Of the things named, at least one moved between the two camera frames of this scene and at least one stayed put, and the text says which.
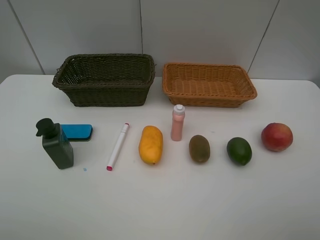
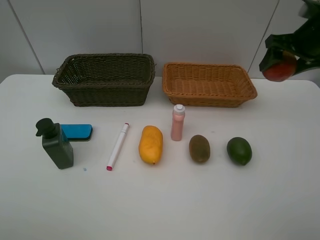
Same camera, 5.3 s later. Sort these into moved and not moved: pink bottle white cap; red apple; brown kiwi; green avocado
Moved: red apple
Not moved: pink bottle white cap; brown kiwi; green avocado
